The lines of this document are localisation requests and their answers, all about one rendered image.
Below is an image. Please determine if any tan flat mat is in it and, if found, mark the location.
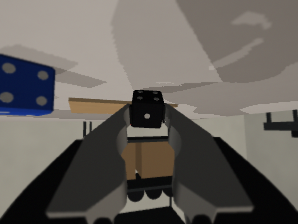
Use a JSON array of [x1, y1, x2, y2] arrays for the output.
[[69, 98, 132, 114]]

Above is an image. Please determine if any blue die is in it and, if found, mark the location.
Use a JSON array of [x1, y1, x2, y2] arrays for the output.
[[0, 54, 56, 116]]

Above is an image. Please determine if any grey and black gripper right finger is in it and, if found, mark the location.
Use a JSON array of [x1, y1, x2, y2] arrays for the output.
[[162, 103, 298, 224]]

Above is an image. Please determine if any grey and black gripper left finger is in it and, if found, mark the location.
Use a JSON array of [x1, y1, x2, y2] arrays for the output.
[[0, 104, 132, 224]]

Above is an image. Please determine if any black die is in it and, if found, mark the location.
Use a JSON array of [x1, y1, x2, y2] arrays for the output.
[[131, 90, 164, 129]]

